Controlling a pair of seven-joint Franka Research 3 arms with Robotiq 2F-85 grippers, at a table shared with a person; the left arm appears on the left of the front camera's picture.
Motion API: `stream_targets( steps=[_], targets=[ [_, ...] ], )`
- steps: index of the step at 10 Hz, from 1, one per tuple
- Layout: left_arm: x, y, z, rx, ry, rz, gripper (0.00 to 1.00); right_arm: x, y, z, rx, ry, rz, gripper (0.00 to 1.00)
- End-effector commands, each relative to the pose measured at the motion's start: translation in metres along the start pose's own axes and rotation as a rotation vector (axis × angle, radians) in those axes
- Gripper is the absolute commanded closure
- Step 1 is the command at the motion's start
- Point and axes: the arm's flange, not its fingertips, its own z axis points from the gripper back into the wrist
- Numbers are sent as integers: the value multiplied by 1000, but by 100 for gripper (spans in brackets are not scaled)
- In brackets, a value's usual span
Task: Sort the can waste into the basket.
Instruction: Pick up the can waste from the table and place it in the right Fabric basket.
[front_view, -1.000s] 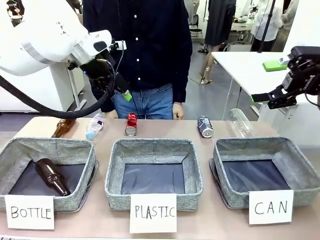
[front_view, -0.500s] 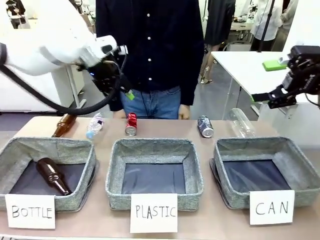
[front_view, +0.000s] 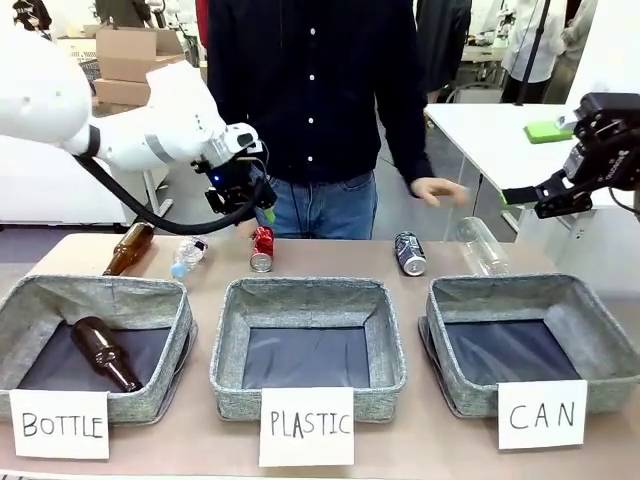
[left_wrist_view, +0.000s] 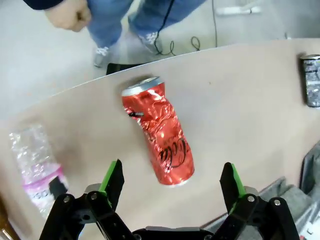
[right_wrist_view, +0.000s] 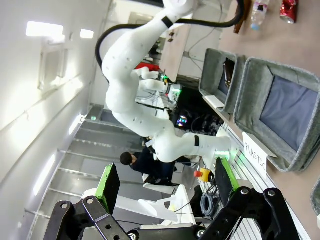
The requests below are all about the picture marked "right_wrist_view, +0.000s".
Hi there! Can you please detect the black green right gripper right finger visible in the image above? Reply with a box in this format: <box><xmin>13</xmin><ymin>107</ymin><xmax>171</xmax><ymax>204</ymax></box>
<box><xmin>199</xmin><ymin>157</ymin><xmax>297</xmax><ymax>240</ymax></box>

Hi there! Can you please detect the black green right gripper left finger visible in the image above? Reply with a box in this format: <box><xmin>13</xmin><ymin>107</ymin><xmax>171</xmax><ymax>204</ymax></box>
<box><xmin>49</xmin><ymin>162</ymin><xmax>131</xmax><ymax>240</ymax></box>

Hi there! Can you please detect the grey felt basket edge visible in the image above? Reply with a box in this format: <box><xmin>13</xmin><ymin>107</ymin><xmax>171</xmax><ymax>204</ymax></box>
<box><xmin>309</xmin><ymin>176</ymin><xmax>320</xmax><ymax>223</ymax></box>

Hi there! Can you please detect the large grey felt basket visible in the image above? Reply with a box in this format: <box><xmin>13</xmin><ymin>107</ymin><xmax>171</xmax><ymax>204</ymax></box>
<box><xmin>233</xmin><ymin>56</ymin><xmax>320</xmax><ymax>173</ymax></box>

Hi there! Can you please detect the brown item in basket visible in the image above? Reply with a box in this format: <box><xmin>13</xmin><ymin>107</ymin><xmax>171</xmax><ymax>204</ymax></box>
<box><xmin>223</xmin><ymin>57</ymin><xmax>236</xmax><ymax>88</ymax></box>

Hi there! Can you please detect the small grey felt basket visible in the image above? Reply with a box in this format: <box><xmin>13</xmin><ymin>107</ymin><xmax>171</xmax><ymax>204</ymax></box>
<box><xmin>199</xmin><ymin>48</ymin><xmax>247</xmax><ymax>115</ymax></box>

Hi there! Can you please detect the crushed red can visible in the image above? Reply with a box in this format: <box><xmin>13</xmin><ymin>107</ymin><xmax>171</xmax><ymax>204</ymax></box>
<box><xmin>279</xmin><ymin>0</ymin><xmax>300</xmax><ymax>25</ymax></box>

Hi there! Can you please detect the dark-haired person in black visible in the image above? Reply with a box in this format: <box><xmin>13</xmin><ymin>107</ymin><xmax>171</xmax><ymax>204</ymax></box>
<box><xmin>119</xmin><ymin>146</ymin><xmax>177</xmax><ymax>186</ymax></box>

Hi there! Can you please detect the white office chair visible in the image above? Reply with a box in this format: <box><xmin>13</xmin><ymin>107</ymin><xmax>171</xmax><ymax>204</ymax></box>
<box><xmin>142</xmin><ymin>174</ymin><xmax>181</xmax><ymax>195</ymax></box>

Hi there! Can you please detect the yellow red emergency stop button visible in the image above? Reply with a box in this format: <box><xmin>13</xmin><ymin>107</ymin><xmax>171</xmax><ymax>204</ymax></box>
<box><xmin>193</xmin><ymin>167</ymin><xmax>213</xmax><ymax>183</ymax></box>

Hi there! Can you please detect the white plastic label sign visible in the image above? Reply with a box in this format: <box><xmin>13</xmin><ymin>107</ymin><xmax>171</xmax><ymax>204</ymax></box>
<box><xmin>241</xmin><ymin>131</ymin><xmax>278</xmax><ymax>177</ymax></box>

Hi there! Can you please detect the black computer with coloured lights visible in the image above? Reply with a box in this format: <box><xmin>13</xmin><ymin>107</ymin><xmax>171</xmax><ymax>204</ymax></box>
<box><xmin>173</xmin><ymin>86</ymin><xmax>222</xmax><ymax>132</ymax></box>

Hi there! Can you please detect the blank white label sign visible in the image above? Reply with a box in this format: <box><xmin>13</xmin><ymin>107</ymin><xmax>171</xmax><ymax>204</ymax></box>
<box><xmin>202</xmin><ymin>95</ymin><xmax>226</xmax><ymax>111</ymax></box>

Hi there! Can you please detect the beige door panel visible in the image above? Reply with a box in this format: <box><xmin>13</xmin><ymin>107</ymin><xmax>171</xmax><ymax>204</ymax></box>
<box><xmin>159</xmin><ymin>23</ymin><xmax>192</xmax><ymax>82</ymax></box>

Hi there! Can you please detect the small rectangular ceiling light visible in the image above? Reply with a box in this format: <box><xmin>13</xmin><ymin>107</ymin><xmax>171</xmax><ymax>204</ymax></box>
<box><xmin>79</xmin><ymin>28</ymin><xmax>95</xmax><ymax>40</ymax></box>

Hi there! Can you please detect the large rectangular ceiling light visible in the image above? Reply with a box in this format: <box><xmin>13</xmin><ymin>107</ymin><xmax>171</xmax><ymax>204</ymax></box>
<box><xmin>26</xmin><ymin>21</ymin><xmax>65</xmax><ymax>43</ymax></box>

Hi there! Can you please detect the brown wooden object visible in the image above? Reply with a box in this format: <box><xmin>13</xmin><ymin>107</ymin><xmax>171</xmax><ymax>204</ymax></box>
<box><xmin>233</xmin><ymin>0</ymin><xmax>252</xmax><ymax>35</ymax></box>

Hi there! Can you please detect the clear plastic water bottle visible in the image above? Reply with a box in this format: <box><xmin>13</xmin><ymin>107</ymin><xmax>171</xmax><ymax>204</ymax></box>
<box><xmin>250</xmin><ymin>0</ymin><xmax>271</xmax><ymax>31</ymax></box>

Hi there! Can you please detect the aluminium table frame rail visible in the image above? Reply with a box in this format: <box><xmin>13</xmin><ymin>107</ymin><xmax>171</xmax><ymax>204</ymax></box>
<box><xmin>216</xmin><ymin>124</ymin><xmax>312</xmax><ymax>240</ymax></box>

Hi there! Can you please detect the coiled grey cable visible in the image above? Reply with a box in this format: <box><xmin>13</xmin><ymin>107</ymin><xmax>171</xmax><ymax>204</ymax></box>
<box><xmin>201</xmin><ymin>192</ymin><xmax>217</xmax><ymax>216</ymax></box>

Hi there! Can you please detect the black corrugated cable hose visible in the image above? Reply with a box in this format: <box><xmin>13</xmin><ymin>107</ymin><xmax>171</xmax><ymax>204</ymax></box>
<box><xmin>95</xmin><ymin>0</ymin><xmax>245</xmax><ymax>85</ymax></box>

